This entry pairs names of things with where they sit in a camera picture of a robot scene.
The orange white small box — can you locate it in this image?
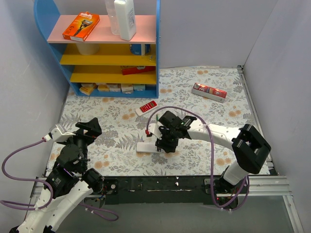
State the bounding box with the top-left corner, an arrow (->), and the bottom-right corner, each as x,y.
98,84 -> 110,92

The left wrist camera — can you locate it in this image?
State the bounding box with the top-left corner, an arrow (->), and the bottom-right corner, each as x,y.
42,124 -> 75,143

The clear plastic bottle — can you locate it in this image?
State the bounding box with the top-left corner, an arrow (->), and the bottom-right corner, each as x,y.
104,0 -> 120,35

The red toothpaste box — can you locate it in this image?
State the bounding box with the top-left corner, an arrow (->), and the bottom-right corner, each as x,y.
191,83 -> 227,103

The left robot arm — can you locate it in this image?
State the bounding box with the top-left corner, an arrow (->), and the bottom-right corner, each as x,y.
10,117 -> 104,233

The floral table mat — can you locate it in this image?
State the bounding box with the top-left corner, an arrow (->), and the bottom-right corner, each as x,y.
60,68 -> 256,176

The grey white remote control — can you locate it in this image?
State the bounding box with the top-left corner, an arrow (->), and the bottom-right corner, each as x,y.
136,142 -> 161,153

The teal small box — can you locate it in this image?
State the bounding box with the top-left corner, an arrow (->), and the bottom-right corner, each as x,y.
133,84 -> 146,91

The yellow small box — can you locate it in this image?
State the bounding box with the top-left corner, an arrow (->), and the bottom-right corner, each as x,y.
79,83 -> 97,96

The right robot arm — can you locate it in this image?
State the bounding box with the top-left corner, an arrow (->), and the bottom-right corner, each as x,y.
146,111 -> 271,193

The white cup on shelf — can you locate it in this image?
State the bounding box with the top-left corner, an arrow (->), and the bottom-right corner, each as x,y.
76,43 -> 100,55

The cream small box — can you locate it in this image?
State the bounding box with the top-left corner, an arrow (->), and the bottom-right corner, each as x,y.
121,83 -> 134,94

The red white remote control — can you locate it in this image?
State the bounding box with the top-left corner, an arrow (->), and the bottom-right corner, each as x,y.
135,100 -> 158,116

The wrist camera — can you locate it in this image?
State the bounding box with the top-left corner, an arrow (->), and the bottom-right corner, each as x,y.
145,123 -> 162,139
42,124 -> 75,143

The blue shelf unit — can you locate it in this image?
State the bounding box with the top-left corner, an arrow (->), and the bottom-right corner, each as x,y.
34,0 -> 161,99

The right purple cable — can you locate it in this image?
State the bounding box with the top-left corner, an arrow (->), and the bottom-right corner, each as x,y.
145,106 -> 250,209

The white plastic bottle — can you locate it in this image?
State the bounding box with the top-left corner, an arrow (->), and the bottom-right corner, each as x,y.
114,0 -> 136,41

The orange razor box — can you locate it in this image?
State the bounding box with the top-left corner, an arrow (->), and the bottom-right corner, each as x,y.
62,12 -> 100,42

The blue can on shelf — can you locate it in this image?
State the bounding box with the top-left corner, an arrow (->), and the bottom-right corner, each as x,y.
130,44 -> 151,55

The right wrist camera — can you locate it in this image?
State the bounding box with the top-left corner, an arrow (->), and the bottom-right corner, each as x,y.
145,123 -> 162,139

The red box on shelf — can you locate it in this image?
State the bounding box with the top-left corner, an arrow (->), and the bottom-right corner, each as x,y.
121,66 -> 156,75

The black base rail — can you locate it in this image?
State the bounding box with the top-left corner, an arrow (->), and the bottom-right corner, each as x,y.
89,176 -> 246,210

